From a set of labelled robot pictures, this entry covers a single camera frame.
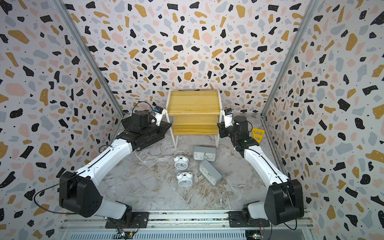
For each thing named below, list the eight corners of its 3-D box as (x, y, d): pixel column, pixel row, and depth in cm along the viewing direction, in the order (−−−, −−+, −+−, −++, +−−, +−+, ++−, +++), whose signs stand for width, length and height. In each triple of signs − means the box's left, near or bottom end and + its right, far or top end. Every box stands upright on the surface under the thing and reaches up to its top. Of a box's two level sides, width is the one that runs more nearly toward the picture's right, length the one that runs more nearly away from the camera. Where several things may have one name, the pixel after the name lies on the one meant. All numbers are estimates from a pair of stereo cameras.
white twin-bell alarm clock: (175, 170, 93) (173, 162, 86) (176, 162, 97) (174, 154, 89) (188, 170, 94) (187, 162, 86) (188, 162, 97) (187, 154, 89)
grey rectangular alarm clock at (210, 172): (215, 187, 87) (217, 181, 79) (199, 171, 93) (199, 163, 86) (222, 181, 89) (224, 174, 82) (206, 165, 96) (206, 157, 88)
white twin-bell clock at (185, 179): (178, 186, 87) (176, 180, 79) (179, 178, 90) (177, 171, 82) (192, 186, 87) (191, 180, 79) (192, 178, 90) (191, 171, 82)
